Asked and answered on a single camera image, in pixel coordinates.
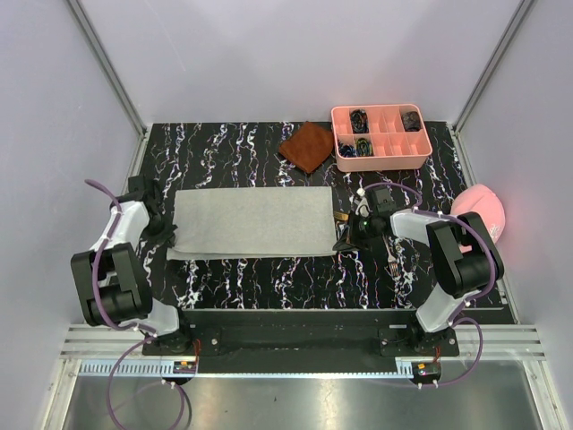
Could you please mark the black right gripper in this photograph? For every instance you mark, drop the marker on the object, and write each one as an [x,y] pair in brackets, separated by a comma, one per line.
[350,240]

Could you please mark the pink compartment organizer tray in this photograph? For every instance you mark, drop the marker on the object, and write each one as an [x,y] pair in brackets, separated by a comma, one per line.
[394,149]

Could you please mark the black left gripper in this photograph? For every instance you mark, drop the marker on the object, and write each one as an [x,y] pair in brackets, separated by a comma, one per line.
[166,236]

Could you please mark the dark patterned item in tray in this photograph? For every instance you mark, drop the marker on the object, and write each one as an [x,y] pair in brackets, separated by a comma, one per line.
[411,121]

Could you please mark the gold fork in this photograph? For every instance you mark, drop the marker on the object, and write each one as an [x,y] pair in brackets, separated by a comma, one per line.
[392,259]
[341,216]

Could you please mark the blue patterned item in tray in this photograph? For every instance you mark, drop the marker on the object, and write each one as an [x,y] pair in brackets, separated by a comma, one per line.
[346,151]

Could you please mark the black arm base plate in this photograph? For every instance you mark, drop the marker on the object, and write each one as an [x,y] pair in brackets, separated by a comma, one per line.
[387,341]

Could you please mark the colourful item in tray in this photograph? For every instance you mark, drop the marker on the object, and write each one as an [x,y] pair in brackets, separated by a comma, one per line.
[363,147]

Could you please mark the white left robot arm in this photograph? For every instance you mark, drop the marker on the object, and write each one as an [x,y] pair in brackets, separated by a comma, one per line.
[110,280]

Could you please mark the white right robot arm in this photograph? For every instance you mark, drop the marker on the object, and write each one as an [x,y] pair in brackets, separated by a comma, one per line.
[465,259]

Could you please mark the grey cloth napkin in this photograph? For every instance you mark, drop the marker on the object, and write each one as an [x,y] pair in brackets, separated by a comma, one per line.
[253,222]

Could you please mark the pink baseball cap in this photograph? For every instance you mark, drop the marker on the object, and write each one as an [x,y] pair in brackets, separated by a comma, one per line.
[483,201]

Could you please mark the aluminium frame rail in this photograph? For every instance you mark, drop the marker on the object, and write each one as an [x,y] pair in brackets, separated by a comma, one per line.
[520,342]

